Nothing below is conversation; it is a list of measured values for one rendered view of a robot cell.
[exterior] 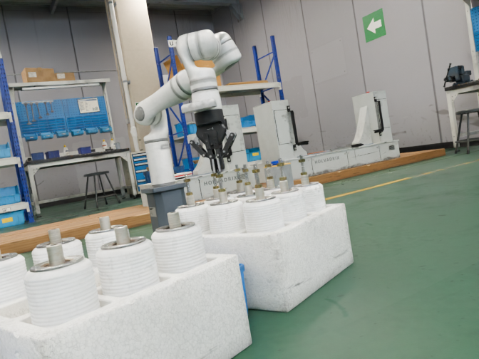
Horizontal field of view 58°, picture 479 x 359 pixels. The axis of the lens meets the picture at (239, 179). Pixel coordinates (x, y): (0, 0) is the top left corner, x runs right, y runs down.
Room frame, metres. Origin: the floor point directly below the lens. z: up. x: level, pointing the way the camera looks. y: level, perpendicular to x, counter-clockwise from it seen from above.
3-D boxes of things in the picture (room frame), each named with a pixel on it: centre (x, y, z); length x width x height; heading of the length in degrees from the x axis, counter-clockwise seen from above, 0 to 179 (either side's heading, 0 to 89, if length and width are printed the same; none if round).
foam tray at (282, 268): (1.23, -0.02, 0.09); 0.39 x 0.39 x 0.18; 53
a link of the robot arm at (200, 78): (1.14, 0.06, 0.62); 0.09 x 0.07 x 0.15; 78
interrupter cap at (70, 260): (0.64, 0.29, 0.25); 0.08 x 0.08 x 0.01
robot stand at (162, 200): (1.70, 0.29, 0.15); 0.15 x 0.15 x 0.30; 30
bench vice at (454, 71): (4.96, -2.63, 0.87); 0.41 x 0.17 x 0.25; 120
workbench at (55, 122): (6.45, 2.32, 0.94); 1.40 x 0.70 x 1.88; 120
